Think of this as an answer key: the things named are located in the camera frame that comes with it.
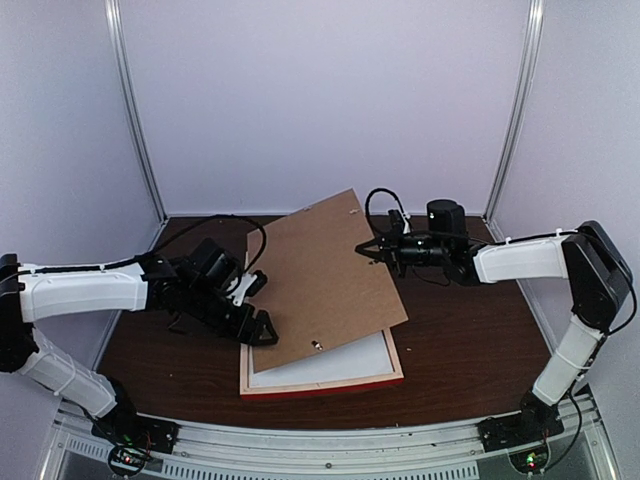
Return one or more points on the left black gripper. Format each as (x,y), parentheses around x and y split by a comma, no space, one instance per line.
(242,333)

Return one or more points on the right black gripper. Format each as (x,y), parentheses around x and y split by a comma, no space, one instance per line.
(392,252)

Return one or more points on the wooden picture frame red edge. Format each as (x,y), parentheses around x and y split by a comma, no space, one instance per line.
(333,315)

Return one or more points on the brown backing board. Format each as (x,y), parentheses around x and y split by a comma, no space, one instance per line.
(320,293)

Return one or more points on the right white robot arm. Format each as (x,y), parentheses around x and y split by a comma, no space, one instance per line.
(598,280)

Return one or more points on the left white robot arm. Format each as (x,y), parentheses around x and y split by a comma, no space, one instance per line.
(209,285)

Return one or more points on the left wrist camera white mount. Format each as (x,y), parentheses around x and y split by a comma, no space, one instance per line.
(246,286)

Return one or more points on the aluminium front rail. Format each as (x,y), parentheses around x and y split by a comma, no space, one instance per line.
(446,451)

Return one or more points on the right aluminium corner post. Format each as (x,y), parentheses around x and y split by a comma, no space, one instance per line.
(528,63)

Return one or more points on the aluminium corner post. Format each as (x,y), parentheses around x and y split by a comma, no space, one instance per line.
(528,63)
(116,32)

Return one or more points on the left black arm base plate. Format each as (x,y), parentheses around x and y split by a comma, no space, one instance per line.
(145,433)

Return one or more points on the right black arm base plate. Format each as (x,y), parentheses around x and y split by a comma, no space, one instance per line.
(515,430)

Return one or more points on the left aluminium corner post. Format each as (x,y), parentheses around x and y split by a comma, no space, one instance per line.
(116,32)

